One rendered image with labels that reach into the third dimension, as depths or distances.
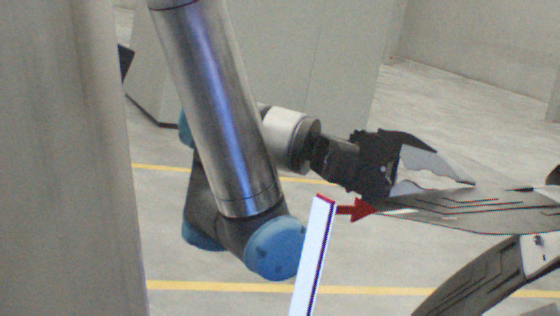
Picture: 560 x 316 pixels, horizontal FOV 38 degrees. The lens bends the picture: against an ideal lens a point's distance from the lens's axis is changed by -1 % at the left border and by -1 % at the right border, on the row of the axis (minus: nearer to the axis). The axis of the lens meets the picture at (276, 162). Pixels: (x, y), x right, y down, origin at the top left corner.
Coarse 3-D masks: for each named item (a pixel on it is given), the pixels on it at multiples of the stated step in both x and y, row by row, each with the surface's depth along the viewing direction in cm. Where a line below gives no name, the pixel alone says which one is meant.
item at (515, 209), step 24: (432, 192) 89; (456, 192) 88; (480, 192) 88; (504, 192) 89; (528, 192) 90; (408, 216) 76; (432, 216) 76; (456, 216) 77; (480, 216) 79; (504, 216) 80; (528, 216) 82; (552, 216) 84
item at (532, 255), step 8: (552, 232) 101; (520, 240) 105; (528, 240) 104; (552, 240) 100; (528, 248) 103; (536, 248) 101; (544, 248) 100; (552, 248) 98; (528, 256) 101; (536, 256) 100; (552, 256) 97; (528, 264) 100; (536, 264) 99; (544, 264) 97; (528, 272) 99; (536, 272) 98
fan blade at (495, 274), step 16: (512, 240) 105; (480, 256) 112; (496, 256) 106; (512, 256) 103; (464, 272) 112; (480, 272) 107; (496, 272) 103; (512, 272) 100; (448, 288) 111; (464, 288) 107; (480, 288) 104; (496, 288) 101; (512, 288) 99; (432, 304) 112; (448, 304) 107; (464, 304) 104; (480, 304) 101; (496, 304) 99
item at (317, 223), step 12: (312, 204) 72; (324, 204) 71; (312, 216) 72; (324, 216) 71; (312, 228) 72; (324, 228) 71; (312, 240) 72; (312, 252) 72; (300, 264) 73; (312, 264) 72; (300, 276) 73; (312, 276) 72; (300, 288) 73; (300, 300) 73; (300, 312) 73
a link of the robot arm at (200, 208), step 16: (192, 160) 103; (192, 176) 102; (192, 192) 101; (208, 192) 99; (192, 208) 101; (208, 208) 98; (192, 224) 101; (208, 224) 97; (192, 240) 102; (208, 240) 101
